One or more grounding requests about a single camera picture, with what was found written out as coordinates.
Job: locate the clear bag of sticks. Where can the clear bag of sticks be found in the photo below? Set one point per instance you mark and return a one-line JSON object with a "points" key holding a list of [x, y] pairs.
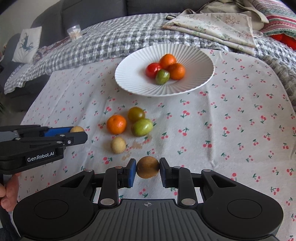
{"points": [[74, 32]]}

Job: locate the white ribbed plate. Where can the white ribbed plate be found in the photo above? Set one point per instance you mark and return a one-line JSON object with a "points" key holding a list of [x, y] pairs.
{"points": [[130, 73]]}

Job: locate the dark grey sofa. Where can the dark grey sofa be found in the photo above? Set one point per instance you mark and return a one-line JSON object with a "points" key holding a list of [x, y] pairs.
{"points": [[58, 18]]}

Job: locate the tan longan fruit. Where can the tan longan fruit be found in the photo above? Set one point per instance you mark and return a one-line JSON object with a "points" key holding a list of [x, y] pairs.
{"points": [[76, 129]]}

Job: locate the olive brown tomato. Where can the olive brown tomato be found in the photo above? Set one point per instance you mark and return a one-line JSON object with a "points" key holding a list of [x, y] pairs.
{"points": [[135, 114]]}

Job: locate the person's left hand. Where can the person's left hand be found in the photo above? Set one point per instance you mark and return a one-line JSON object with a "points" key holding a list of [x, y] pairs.
{"points": [[9, 193]]}

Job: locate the striped patterned pillow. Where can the striped patterned pillow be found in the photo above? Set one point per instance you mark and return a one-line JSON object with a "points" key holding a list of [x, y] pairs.
{"points": [[281, 18]]}

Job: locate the grey checkered blanket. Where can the grey checkered blanket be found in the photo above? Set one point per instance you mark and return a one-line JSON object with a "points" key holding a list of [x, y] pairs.
{"points": [[122, 36]]}

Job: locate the beige tote bag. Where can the beige tote bag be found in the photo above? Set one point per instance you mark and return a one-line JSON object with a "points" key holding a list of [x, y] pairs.
{"points": [[238, 7]]}

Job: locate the folded floral cloth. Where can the folded floral cloth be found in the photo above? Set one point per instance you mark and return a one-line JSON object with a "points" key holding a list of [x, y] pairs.
{"points": [[235, 30]]}

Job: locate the red tomato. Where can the red tomato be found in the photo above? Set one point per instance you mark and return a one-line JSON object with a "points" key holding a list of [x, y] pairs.
{"points": [[152, 70]]}

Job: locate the dark green tomato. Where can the dark green tomato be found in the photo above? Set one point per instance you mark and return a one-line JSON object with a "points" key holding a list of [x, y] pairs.
{"points": [[142, 127]]}

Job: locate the large orange mandarin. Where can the large orange mandarin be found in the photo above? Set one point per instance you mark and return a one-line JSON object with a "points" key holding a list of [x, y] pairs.
{"points": [[167, 60]]}

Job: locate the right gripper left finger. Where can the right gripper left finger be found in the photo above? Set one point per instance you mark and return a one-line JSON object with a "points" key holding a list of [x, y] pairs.
{"points": [[114, 179]]}

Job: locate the cherry print cloth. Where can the cherry print cloth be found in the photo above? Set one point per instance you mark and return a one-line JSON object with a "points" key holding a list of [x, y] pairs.
{"points": [[241, 124]]}

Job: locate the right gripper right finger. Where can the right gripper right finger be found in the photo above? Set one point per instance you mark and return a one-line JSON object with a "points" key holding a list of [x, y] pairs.
{"points": [[181, 179]]}

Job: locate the brown longan fruit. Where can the brown longan fruit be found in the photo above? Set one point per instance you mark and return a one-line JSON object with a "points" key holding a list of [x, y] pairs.
{"points": [[147, 167]]}

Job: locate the white deer print pillow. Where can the white deer print pillow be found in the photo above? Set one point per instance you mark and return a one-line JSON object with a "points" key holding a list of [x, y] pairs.
{"points": [[27, 45]]}

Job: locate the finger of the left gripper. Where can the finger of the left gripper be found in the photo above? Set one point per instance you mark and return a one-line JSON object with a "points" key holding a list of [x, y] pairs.
{"points": [[41, 143], [27, 131]]}

